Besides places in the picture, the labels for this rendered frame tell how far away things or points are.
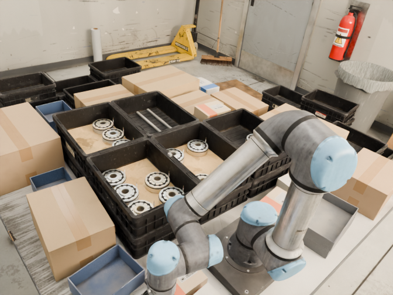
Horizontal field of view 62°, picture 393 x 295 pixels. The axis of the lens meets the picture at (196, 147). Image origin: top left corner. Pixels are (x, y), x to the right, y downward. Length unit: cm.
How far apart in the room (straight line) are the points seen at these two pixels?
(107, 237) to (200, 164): 55
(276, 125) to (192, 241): 36
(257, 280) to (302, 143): 61
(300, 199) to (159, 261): 38
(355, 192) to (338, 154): 93
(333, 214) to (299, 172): 78
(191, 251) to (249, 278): 45
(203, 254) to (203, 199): 14
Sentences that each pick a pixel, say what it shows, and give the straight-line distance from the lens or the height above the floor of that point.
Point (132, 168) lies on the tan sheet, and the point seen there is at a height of 83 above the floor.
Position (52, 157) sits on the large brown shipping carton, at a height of 81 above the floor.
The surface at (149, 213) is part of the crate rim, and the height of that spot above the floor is 93.
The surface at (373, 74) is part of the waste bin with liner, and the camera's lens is 400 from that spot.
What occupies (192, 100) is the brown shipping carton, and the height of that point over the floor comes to 86.
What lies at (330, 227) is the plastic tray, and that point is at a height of 75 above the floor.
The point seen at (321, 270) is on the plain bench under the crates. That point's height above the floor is 70.
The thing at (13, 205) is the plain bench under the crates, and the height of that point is 70.
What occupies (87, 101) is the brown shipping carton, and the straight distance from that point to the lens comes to 197.
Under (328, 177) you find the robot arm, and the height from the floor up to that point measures 131.
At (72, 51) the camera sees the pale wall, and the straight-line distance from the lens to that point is 476.
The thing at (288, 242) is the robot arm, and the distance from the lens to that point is 100.
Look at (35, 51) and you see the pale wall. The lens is 459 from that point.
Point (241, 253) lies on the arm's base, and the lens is 123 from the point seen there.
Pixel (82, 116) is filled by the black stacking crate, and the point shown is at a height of 89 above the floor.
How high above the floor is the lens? 175
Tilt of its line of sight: 34 degrees down
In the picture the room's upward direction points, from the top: 6 degrees clockwise
